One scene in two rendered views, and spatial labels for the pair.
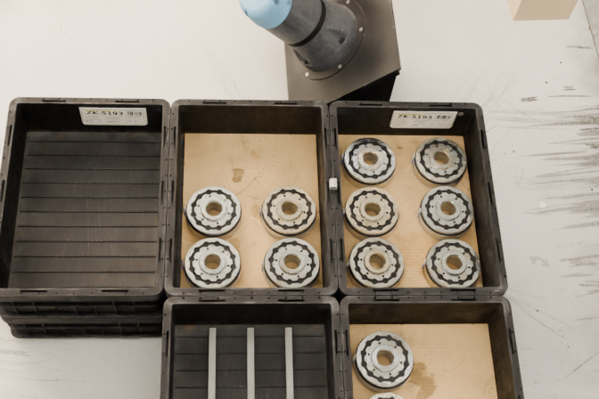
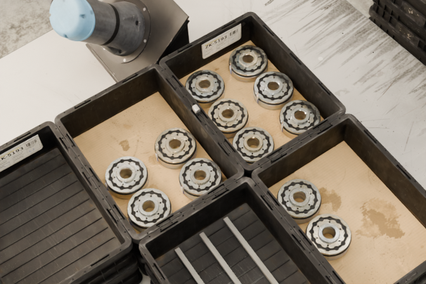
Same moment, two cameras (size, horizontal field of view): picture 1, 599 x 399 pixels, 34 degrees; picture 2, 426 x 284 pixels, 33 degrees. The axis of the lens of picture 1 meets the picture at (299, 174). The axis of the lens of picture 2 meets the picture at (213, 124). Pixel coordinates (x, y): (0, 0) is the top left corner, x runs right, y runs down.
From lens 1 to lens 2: 30 cm
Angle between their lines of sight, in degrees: 12
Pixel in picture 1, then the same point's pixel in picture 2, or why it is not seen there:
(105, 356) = not seen: outside the picture
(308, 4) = (104, 8)
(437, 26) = not seen: outside the picture
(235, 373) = (211, 267)
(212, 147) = (96, 137)
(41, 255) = (26, 275)
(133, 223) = (75, 216)
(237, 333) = (194, 242)
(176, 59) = (26, 103)
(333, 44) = (133, 27)
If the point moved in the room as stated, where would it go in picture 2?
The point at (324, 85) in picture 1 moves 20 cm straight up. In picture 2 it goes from (141, 59) to (132, 9)
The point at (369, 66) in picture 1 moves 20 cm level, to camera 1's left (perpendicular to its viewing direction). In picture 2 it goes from (165, 28) to (96, 54)
